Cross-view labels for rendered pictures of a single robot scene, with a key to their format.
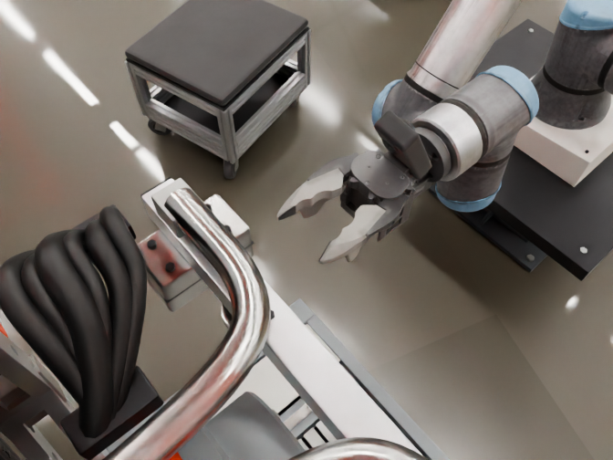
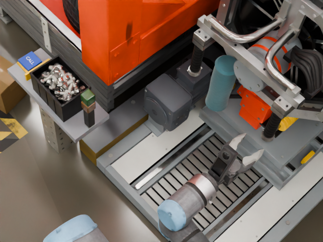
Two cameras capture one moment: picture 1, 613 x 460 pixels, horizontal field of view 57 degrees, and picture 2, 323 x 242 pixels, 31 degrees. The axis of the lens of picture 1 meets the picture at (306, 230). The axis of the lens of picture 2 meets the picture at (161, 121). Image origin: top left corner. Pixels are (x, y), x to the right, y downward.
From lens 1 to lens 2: 1.61 m
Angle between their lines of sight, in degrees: 63
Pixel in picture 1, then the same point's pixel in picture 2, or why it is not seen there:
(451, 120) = (203, 182)
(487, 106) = (186, 191)
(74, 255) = (309, 59)
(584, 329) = not seen: outside the picture
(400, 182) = not seen: hidden behind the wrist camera
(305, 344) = (255, 63)
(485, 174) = not seen: hidden behind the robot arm
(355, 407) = (242, 52)
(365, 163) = (235, 166)
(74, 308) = (304, 52)
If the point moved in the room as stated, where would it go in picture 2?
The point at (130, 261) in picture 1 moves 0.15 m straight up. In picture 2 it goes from (298, 62) to (313, 30)
